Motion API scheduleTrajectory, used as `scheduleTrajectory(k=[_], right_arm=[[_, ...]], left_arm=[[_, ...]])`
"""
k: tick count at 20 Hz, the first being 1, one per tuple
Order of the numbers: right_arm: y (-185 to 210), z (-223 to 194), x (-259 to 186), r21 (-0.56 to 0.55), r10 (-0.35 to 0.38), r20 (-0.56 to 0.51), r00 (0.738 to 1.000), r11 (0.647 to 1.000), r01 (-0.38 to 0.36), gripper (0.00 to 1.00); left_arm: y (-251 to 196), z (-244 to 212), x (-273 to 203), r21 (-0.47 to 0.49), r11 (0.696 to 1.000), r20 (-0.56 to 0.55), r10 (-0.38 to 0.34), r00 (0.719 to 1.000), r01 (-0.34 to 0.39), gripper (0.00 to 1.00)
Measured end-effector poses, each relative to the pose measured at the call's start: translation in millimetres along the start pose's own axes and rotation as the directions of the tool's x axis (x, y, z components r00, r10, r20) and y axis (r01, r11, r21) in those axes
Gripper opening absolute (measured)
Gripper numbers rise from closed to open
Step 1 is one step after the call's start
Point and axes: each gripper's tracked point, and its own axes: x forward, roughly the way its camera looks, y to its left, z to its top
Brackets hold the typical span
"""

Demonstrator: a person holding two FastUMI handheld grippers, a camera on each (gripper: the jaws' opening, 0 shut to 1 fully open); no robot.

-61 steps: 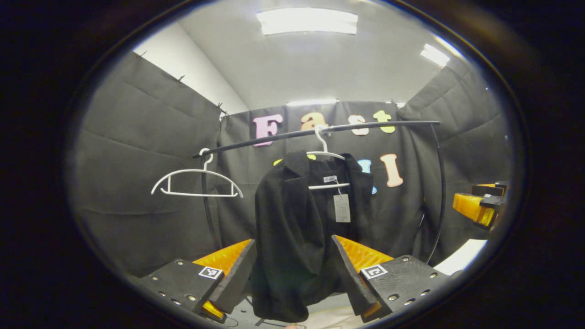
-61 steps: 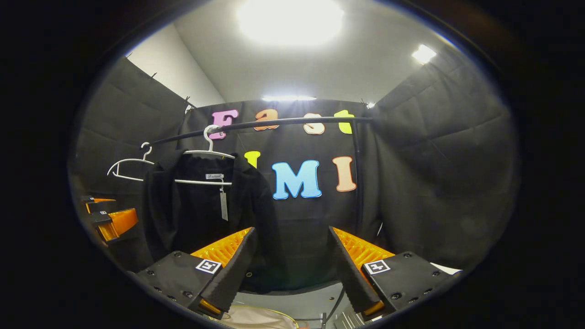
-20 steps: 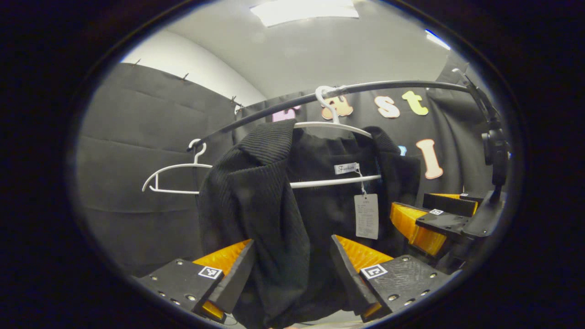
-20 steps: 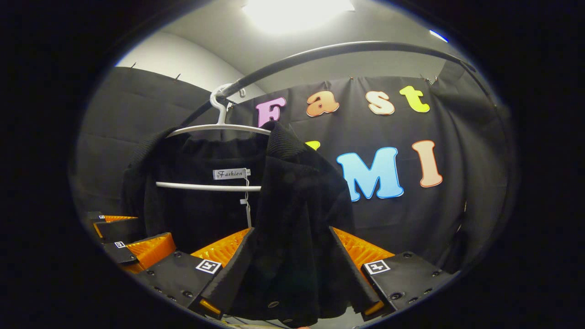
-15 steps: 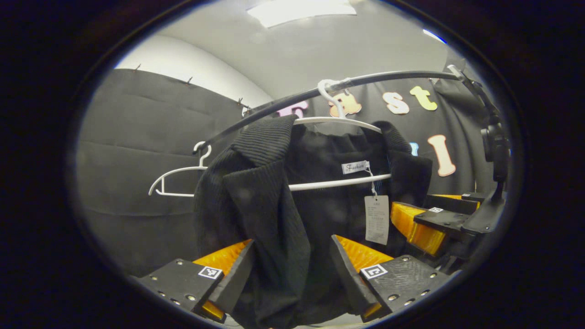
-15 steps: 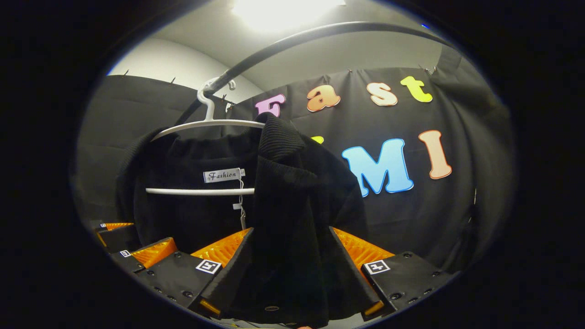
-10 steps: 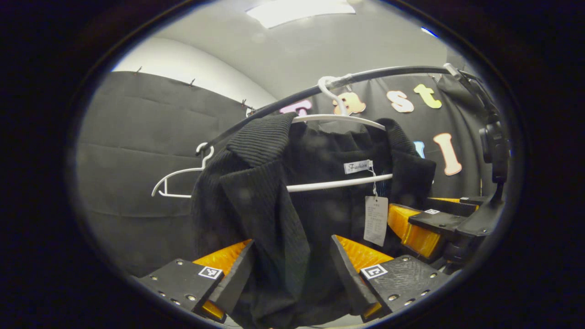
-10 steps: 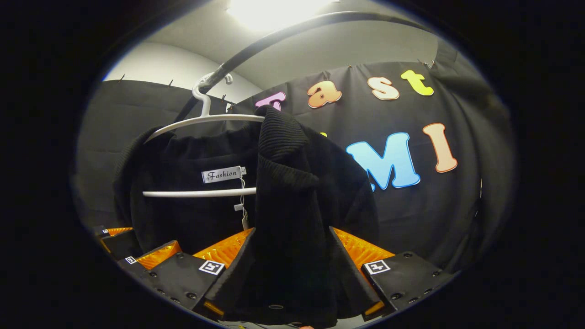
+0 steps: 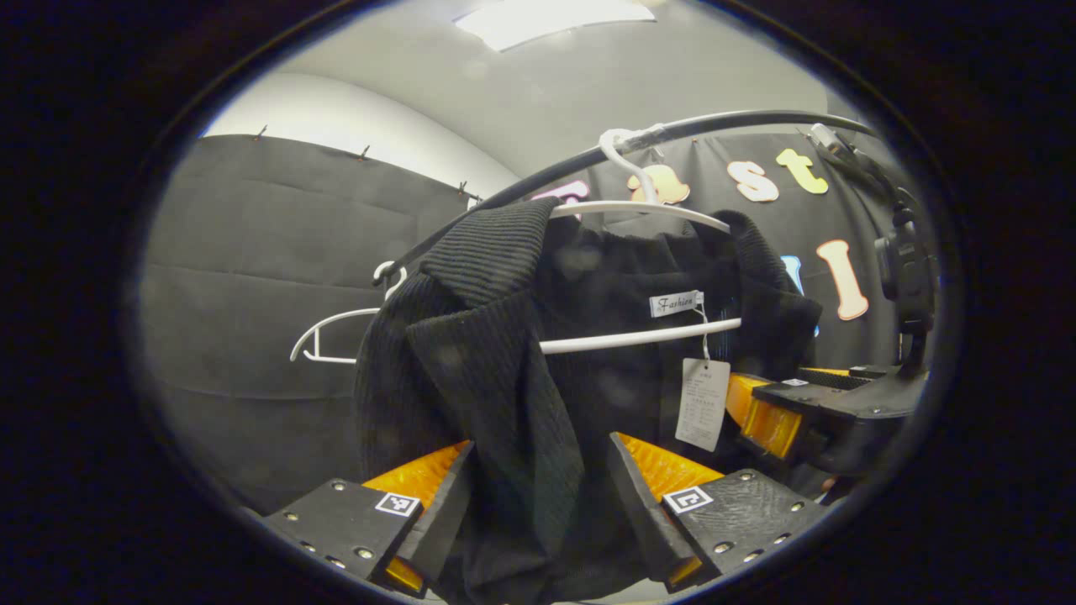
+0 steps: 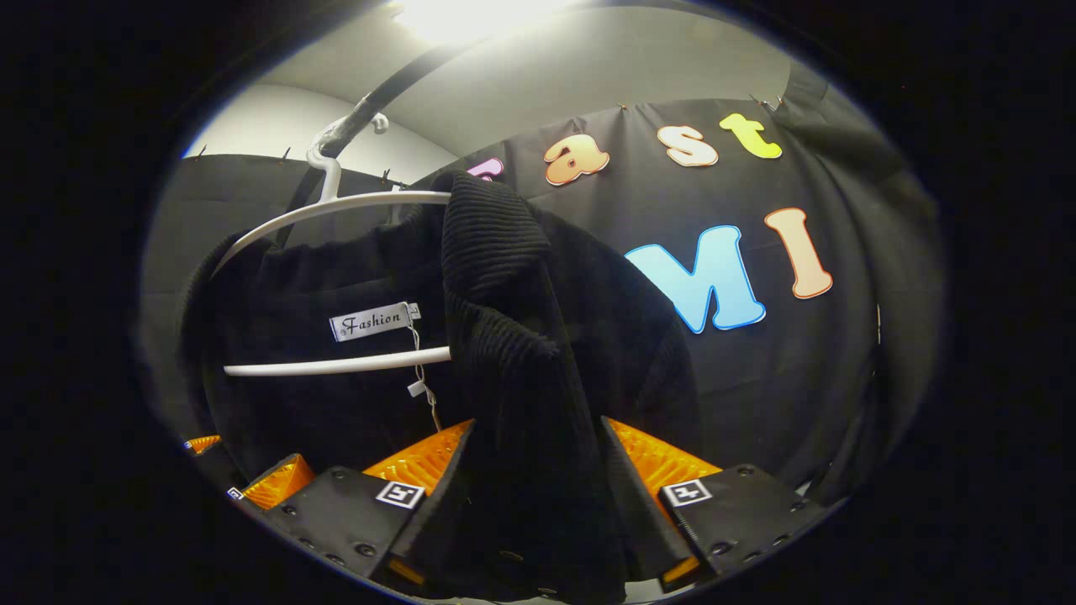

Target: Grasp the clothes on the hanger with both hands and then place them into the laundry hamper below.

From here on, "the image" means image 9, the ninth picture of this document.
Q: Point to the black backdrop cloth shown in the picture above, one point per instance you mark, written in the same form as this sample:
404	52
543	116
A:
252	294

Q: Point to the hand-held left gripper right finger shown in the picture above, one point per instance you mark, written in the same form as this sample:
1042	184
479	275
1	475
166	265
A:
643	512

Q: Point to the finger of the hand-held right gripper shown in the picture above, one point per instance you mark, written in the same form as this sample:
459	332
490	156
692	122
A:
841	376
765	420

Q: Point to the white clothes hanger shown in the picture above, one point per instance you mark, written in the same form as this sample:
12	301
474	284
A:
639	335
336	316

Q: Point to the black knit jacket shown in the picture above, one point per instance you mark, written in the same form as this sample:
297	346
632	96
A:
487	378

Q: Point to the black clothes rack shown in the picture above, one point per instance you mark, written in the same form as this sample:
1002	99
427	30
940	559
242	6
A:
740	117

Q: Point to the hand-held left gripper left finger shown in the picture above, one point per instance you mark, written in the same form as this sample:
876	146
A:
441	521

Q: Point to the large ceiling light panel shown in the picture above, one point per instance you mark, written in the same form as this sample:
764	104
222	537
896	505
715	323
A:
546	21

